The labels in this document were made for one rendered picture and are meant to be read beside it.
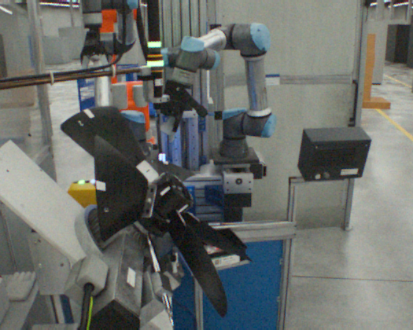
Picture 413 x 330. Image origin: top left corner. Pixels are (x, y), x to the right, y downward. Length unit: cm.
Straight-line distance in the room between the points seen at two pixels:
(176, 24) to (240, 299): 135
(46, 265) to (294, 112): 238
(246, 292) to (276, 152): 154
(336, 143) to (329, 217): 198
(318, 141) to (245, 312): 88
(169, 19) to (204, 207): 95
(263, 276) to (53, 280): 100
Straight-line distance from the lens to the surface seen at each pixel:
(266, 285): 191
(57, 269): 118
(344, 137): 166
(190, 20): 209
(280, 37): 305
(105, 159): 88
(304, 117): 318
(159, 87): 114
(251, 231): 172
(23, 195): 109
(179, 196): 107
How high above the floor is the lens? 164
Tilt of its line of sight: 20 degrees down
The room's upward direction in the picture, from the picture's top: 1 degrees counter-clockwise
